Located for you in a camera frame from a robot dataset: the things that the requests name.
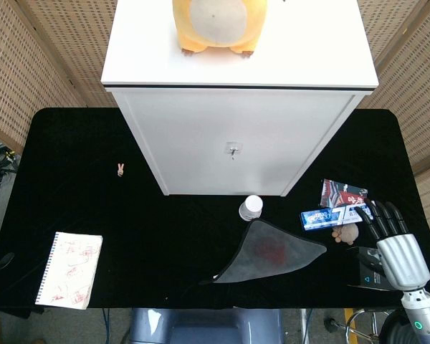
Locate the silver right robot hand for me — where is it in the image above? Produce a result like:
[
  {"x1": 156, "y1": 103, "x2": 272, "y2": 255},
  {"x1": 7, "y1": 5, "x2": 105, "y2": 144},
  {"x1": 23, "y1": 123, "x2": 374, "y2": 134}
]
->
[{"x1": 354, "y1": 199, "x2": 430, "y2": 292}]

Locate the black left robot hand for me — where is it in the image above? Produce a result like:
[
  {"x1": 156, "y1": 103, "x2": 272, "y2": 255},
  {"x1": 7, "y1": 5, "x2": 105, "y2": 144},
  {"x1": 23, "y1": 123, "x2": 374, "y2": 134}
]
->
[{"x1": 0, "y1": 252, "x2": 16, "y2": 275}]

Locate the grey cloth with black trim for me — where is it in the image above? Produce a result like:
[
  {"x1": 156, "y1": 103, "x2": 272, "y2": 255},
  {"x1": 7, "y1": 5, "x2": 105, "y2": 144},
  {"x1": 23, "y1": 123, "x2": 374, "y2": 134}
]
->
[{"x1": 199, "y1": 219, "x2": 327, "y2": 286}]

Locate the black product box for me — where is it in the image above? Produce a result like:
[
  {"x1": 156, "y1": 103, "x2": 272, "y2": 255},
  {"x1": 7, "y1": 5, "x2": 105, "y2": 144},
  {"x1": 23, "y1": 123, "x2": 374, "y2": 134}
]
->
[{"x1": 345, "y1": 245, "x2": 393, "y2": 290}]

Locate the small beige plush toy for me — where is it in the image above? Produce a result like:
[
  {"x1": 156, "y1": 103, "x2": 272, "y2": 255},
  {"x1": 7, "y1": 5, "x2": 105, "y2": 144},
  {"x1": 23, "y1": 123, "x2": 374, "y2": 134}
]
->
[{"x1": 330, "y1": 222, "x2": 360, "y2": 245}]

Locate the spiral notebook with red scribbles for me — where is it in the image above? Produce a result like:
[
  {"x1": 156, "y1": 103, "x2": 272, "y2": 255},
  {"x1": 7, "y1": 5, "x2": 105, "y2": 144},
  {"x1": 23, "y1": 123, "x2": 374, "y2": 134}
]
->
[{"x1": 34, "y1": 231, "x2": 104, "y2": 311}]

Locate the blue toothpaste box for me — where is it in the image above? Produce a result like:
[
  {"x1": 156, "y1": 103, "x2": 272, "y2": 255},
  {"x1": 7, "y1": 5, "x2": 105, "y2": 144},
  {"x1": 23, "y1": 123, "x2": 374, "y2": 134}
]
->
[{"x1": 300, "y1": 202, "x2": 377, "y2": 232}]

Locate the red snack packet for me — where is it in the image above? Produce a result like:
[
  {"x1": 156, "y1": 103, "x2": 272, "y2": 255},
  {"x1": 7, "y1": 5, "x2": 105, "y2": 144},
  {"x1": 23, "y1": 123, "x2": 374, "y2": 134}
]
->
[{"x1": 319, "y1": 178, "x2": 369, "y2": 209}]

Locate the black tablecloth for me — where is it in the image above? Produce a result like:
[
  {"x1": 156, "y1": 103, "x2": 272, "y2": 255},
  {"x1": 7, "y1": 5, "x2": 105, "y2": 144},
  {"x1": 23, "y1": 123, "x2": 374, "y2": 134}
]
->
[{"x1": 0, "y1": 107, "x2": 430, "y2": 318}]

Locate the white plastic bottle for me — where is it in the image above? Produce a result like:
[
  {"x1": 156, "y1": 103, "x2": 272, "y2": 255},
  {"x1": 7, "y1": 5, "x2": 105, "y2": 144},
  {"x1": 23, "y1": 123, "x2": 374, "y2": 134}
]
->
[{"x1": 238, "y1": 195, "x2": 264, "y2": 222}]

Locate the woven rattan screen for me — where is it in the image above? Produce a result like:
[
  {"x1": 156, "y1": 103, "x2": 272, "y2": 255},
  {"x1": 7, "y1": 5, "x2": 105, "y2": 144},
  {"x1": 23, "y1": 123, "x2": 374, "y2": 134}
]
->
[
  {"x1": 0, "y1": 0, "x2": 120, "y2": 153},
  {"x1": 357, "y1": 0, "x2": 430, "y2": 248}
]

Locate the blue-grey robot torso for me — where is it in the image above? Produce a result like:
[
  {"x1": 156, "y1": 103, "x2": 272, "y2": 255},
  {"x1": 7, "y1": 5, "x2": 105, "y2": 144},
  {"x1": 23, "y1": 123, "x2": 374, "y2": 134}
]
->
[{"x1": 128, "y1": 307, "x2": 284, "y2": 344}]

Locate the white cabinet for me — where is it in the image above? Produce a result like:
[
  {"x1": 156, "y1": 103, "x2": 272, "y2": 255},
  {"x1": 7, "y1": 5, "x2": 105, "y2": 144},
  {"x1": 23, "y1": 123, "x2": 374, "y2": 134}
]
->
[{"x1": 100, "y1": 0, "x2": 380, "y2": 197}]

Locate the yellow plush toy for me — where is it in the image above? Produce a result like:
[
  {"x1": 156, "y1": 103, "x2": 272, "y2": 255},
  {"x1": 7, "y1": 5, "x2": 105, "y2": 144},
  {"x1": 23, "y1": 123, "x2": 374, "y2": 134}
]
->
[{"x1": 171, "y1": 0, "x2": 268, "y2": 58}]

